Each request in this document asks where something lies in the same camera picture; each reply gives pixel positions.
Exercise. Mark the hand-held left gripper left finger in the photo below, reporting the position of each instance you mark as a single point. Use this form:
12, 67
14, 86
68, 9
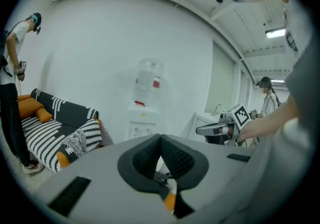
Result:
100, 180

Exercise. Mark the chrome faucet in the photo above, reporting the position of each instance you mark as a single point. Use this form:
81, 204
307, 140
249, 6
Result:
218, 109

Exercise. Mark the large orange cushion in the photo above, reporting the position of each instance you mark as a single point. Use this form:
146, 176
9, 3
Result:
30, 108

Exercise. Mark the ceiling light fixture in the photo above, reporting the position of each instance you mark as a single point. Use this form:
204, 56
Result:
275, 33

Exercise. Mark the small orange cushion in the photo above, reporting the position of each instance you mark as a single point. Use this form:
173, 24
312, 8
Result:
44, 115

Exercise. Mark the white sink cabinet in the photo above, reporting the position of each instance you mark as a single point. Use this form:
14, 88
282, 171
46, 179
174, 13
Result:
197, 123

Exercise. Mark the black white striped sofa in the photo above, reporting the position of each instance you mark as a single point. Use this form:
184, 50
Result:
50, 133

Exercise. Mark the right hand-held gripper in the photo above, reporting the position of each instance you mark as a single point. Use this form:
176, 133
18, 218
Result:
241, 118

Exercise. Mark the clear water bottle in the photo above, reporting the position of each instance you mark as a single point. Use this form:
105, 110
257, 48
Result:
147, 80

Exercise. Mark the frosted glass panel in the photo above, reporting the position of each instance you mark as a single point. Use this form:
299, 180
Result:
220, 80

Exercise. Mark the person's right forearm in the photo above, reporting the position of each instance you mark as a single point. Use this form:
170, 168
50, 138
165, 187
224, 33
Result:
270, 123

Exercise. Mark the white water dispenser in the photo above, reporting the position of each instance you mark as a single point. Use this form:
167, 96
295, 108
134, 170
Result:
142, 123

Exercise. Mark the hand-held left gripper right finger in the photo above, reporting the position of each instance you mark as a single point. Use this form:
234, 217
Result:
217, 168

